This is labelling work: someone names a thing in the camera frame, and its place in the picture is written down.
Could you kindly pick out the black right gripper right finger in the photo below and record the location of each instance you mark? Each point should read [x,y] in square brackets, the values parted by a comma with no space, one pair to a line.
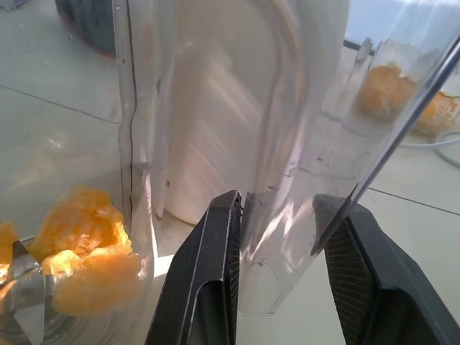
[395,287]

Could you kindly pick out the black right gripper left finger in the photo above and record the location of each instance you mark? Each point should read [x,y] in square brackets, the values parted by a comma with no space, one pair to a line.
[194,287]

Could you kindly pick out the orange fruit piece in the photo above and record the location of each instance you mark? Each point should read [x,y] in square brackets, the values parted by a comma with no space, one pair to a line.
[100,284]
[82,219]
[6,237]
[61,263]

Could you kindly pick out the heap of orange fruit pieces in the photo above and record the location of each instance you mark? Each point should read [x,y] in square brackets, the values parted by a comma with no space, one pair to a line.
[384,94]

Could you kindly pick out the white blender base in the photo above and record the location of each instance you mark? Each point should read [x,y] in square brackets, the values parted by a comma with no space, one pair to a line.
[215,143]

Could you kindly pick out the black bundled object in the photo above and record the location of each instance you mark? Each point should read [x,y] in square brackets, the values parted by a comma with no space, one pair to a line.
[86,25]

